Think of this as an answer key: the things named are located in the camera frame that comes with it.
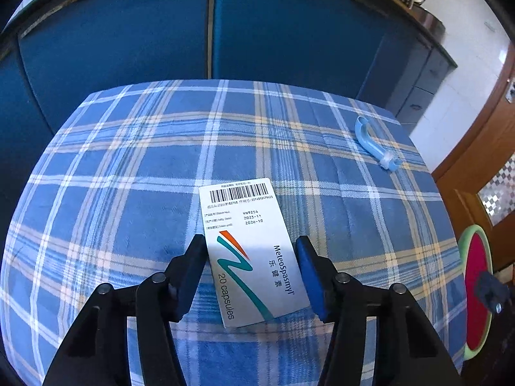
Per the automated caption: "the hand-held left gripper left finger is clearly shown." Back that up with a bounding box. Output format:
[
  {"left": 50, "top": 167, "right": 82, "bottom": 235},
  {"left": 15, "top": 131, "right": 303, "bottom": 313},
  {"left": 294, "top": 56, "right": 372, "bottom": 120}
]
[{"left": 42, "top": 233, "right": 208, "bottom": 386}]

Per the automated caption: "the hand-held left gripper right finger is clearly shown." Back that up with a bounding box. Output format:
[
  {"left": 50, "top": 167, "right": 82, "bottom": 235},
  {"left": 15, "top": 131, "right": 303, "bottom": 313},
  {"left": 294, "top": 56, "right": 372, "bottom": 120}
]
[{"left": 295, "top": 236, "right": 463, "bottom": 386}]

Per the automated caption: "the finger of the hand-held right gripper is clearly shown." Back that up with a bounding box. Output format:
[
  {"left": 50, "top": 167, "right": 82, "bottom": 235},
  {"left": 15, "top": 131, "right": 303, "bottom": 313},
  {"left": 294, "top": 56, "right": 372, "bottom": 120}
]
[{"left": 475, "top": 270, "right": 510, "bottom": 314}]

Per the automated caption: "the red bucket with green rim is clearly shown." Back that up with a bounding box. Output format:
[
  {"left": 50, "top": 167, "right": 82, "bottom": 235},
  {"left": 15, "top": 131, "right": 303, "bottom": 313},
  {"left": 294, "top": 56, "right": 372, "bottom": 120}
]
[{"left": 459, "top": 225, "right": 493, "bottom": 362}]

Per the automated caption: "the white medicine box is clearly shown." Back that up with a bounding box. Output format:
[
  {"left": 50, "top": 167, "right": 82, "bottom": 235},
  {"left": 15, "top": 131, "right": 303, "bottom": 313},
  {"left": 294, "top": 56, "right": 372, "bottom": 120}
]
[{"left": 199, "top": 177, "right": 311, "bottom": 328}]

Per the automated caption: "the blue plaid tablecloth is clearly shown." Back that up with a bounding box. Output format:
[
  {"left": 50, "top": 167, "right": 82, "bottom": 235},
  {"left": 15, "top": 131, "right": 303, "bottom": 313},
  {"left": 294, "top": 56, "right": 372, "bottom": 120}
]
[{"left": 2, "top": 79, "right": 469, "bottom": 386}]

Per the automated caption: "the wooden door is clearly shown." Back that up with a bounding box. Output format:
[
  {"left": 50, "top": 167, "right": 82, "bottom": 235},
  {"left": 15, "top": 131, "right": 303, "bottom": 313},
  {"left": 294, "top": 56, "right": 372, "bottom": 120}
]
[{"left": 430, "top": 64, "right": 515, "bottom": 274}]

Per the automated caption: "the blue plastic hook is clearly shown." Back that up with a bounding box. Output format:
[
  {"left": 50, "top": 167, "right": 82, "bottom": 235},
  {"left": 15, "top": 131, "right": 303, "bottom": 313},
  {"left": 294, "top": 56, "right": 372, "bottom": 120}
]
[{"left": 354, "top": 116, "right": 401, "bottom": 171}]

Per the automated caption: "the blue kitchen cabinet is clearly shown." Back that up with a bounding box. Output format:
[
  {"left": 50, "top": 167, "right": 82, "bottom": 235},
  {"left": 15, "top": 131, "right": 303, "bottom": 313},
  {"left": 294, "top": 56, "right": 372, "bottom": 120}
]
[{"left": 0, "top": 0, "right": 459, "bottom": 137}]

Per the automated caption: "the black countertop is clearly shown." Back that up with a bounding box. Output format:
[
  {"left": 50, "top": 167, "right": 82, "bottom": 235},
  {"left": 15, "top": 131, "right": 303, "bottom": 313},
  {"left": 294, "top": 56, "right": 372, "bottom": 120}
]
[{"left": 362, "top": 0, "right": 459, "bottom": 69}]

